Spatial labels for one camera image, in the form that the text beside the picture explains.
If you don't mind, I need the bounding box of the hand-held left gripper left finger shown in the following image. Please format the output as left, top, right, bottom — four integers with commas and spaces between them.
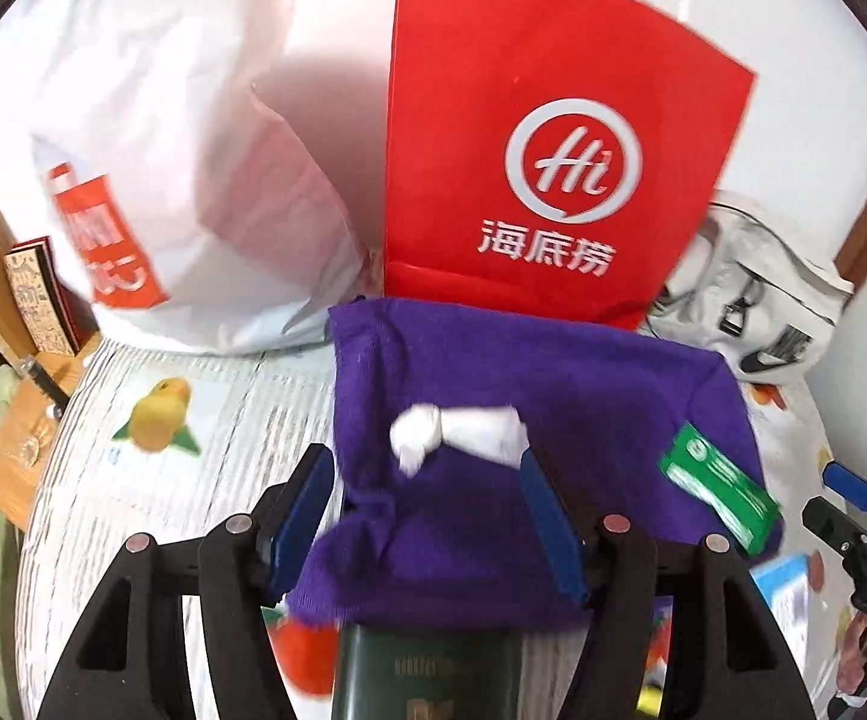
35, 444, 337, 720

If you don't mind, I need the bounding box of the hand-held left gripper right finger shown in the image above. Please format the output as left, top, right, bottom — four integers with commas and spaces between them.
517, 448, 798, 720

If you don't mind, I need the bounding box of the white knotted plastic bag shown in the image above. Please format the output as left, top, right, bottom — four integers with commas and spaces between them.
389, 403, 530, 475

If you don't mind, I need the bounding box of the green packet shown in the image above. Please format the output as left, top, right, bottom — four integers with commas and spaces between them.
660, 422, 781, 556

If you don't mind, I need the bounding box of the purple drawstring pouch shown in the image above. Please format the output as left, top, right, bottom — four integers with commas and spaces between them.
283, 298, 783, 631

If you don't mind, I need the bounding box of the person's right hand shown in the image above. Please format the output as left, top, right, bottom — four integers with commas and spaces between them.
834, 604, 867, 698

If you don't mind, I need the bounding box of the blue white packet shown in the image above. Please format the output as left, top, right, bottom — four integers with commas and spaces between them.
748, 553, 817, 691

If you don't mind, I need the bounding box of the dark green booklet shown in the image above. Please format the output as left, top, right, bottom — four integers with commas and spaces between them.
332, 622, 528, 720

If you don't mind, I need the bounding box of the grey sling bag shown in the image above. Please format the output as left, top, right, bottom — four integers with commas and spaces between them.
643, 191, 856, 383

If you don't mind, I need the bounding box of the illustrated cover book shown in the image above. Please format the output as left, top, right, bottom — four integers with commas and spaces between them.
4, 235, 100, 357

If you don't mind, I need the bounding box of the white plastic shopping bag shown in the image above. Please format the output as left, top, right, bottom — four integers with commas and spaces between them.
0, 0, 385, 353

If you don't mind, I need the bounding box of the red paper bag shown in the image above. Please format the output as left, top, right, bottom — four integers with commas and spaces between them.
382, 0, 758, 332

